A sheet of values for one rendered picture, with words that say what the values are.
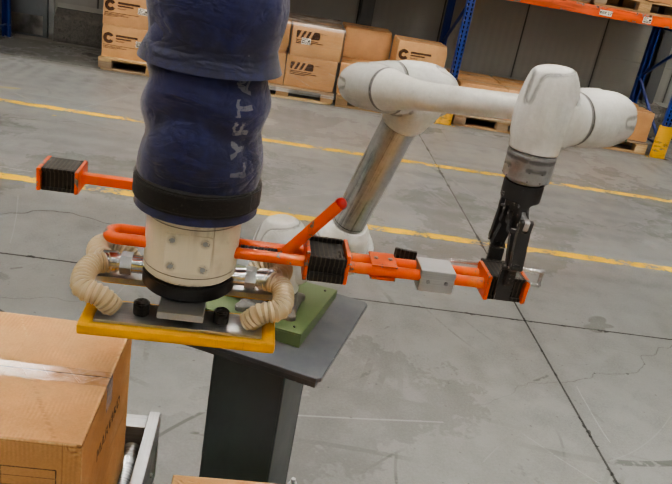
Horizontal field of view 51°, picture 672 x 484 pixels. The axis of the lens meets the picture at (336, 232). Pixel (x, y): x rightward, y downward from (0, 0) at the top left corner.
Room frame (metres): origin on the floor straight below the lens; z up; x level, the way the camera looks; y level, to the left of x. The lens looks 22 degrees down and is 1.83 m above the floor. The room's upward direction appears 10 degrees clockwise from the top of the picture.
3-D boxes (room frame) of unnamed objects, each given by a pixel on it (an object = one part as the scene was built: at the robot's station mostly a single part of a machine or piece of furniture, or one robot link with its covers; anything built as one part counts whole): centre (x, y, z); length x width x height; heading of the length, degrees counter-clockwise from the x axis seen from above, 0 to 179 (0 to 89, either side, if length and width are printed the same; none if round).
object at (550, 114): (1.29, -0.34, 1.61); 0.13 x 0.11 x 0.16; 125
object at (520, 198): (1.28, -0.33, 1.43); 0.08 x 0.07 x 0.09; 8
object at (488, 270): (1.28, -0.34, 1.26); 0.08 x 0.07 x 0.05; 99
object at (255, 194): (1.19, 0.26, 1.38); 0.23 x 0.23 x 0.04
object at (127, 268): (1.19, 0.26, 1.20); 0.34 x 0.25 x 0.06; 99
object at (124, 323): (1.10, 0.24, 1.16); 0.34 x 0.10 x 0.05; 99
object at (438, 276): (1.26, -0.20, 1.26); 0.07 x 0.07 x 0.04; 9
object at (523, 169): (1.28, -0.33, 1.50); 0.09 x 0.09 x 0.06
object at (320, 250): (1.23, 0.01, 1.27); 0.10 x 0.08 x 0.06; 9
